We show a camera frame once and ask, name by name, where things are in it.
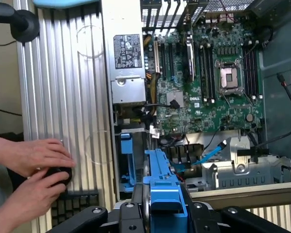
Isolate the blue plastic disk carrier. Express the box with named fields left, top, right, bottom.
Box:
left=119, top=132, right=138, bottom=194

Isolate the person's right hand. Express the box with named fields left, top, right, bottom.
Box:
left=8, top=168, right=71, bottom=219

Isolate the person's left hand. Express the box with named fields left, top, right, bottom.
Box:
left=0, top=137, right=77, bottom=177

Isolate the black keyboard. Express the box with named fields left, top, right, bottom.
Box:
left=50, top=190, right=100, bottom=228

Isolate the silver metal drive cage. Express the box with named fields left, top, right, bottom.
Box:
left=201, top=134, right=291, bottom=190

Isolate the black plastic fan shroud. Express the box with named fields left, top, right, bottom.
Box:
left=161, top=144, right=204, bottom=166

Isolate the green motherboard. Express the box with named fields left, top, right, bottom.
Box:
left=145, top=14, right=266, bottom=134

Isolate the open grey PC case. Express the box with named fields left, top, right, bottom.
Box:
left=100, top=0, right=291, bottom=210

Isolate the silver chipset heatsink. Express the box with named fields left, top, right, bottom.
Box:
left=166, top=91, right=185, bottom=109

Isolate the thin metal locking lever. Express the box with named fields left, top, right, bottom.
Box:
left=242, top=93, right=253, bottom=107
left=241, top=43, right=258, bottom=61

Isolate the silver power supply unit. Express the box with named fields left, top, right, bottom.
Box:
left=103, top=0, right=147, bottom=107

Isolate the CPU socket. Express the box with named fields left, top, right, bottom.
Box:
left=217, top=59, right=245, bottom=94

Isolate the black RAM slot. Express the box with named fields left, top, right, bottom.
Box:
left=251, top=39, right=264, bottom=100
left=198, top=43, right=209, bottom=104
left=207, top=43, right=216, bottom=104
left=242, top=40, right=255, bottom=100

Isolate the black expansion slot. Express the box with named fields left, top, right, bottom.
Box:
left=168, top=43, right=175, bottom=78
left=160, top=43, right=166, bottom=78

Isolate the beige expansion slot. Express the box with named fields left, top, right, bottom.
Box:
left=153, top=39, right=160, bottom=75

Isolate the black curved plastic object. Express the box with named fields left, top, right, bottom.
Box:
left=0, top=1, right=41, bottom=45

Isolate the blue SATA wire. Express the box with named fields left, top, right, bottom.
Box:
left=176, top=140, right=228, bottom=173

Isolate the black cable strap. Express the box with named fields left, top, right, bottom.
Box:
left=236, top=149, right=269, bottom=163

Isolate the black flat plug wire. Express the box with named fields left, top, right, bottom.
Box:
left=145, top=99, right=180, bottom=110

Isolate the black yellow wire bundle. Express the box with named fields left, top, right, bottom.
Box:
left=145, top=33, right=159, bottom=117

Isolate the black wire with plug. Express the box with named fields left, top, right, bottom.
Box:
left=276, top=72, right=291, bottom=150

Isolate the thin black floor cable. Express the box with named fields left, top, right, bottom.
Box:
left=0, top=39, right=17, bottom=47
left=0, top=105, right=23, bottom=117

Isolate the black looped wire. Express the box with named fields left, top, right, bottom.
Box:
left=260, top=25, right=275, bottom=49

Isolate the thin red wire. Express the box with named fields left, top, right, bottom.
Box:
left=218, top=0, right=236, bottom=23

